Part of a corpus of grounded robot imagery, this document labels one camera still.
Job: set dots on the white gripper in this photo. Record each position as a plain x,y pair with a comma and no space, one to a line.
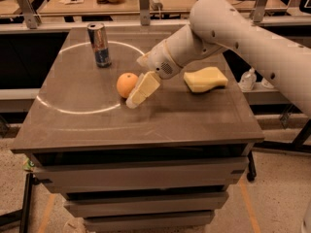
159,61

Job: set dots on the orange fruit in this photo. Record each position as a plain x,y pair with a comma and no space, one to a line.
125,83

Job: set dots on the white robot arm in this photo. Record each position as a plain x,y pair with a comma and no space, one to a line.
215,25

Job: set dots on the yellow sponge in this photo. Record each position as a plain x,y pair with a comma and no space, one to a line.
205,79

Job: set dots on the red bull energy drink can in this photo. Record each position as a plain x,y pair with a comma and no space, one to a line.
98,39

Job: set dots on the white power strip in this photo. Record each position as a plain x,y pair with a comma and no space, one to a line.
156,5

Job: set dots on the grey drawer cabinet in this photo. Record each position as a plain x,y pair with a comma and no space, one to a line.
165,163

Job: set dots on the clear plastic bottle left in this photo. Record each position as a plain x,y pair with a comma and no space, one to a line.
248,80

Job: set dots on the clear plastic bottle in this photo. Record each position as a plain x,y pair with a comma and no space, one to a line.
248,80
265,83

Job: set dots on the clear plastic bottle right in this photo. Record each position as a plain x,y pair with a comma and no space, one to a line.
265,83

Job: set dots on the metal bracket middle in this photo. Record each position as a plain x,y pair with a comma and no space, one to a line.
144,7

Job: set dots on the metal bracket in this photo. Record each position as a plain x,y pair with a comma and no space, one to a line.
258,11
144,7
32,20

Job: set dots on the metal bracket left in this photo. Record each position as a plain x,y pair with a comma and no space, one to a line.
32,20

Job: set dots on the metal bracket right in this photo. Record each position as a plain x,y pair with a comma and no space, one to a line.
258,11

